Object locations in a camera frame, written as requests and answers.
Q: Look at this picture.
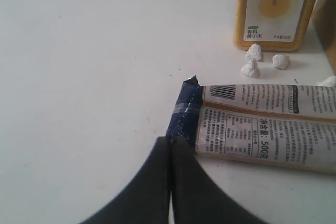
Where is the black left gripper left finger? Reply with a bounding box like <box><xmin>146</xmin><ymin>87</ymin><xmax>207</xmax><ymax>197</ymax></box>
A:
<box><xmin>83</xmin><ymin>136</ymin><xmax>171</xmax><ymax>223</ymax></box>

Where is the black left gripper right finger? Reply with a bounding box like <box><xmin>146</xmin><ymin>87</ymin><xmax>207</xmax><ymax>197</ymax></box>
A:
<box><xmin>170</xmin><ymin>136</ymin><xmax>264</xmax><ymax>223</ymax></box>

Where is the yellow millet bottle white cap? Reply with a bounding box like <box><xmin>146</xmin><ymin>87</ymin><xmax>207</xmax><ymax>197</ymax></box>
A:
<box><xmin>234</xmin><ymin>0</ymin><xmax>316</xmax><ymax>52</ymax></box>

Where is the brown paper bag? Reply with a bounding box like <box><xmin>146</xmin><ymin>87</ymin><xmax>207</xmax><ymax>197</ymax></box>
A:
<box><xmin>312</xmin><ymin>0</ymin><xmax>335</xmax><ymax>74</ymax></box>

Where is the small white candy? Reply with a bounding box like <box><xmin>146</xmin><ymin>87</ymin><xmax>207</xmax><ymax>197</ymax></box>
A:
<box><xmin>316</xmin><ymin>76</ymin><xmax>336</xmax><ymax>87</ymax></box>

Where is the lower white noodle package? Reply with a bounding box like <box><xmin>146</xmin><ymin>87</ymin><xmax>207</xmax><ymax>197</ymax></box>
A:
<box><xmin>167</xmin><ymin>106</ymin><xmax>335</xmax><ymax>174</ymax></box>

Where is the white noodle package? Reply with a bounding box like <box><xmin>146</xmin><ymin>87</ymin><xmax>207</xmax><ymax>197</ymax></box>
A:
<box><xmin>167</xmin><ymin>106</ymin><xmax>335</xmax><ymax>174</ymax></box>
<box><xmin>173</xmin><ymin>76</ymin><xmax>335</xmax><ymax>120</ymax></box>

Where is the white candy left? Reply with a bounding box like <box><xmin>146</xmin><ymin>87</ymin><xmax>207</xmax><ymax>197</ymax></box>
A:
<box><xmin>241</xmin><ymin>59</ymin><xmax>260</xmax><ymax>78</ymax></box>

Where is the upper white noodle package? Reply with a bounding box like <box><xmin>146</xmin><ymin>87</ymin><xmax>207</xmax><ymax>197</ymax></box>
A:
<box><xmin>173</xmin><ymin>76</ymin><xmax>335</xmax><ymax>120</ymax></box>

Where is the white candy top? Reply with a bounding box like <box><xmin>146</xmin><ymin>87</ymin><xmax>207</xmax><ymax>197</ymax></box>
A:
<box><xmin>246</xmin><ymin>44</ymin><xmax>263</xmax><ymax>61</ymax></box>

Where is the white candy right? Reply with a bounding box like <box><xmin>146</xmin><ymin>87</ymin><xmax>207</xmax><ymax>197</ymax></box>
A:
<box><xmin>272</xmin><ymin>54</ymin><xmax>290</xmax><ymax>69</ymax></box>

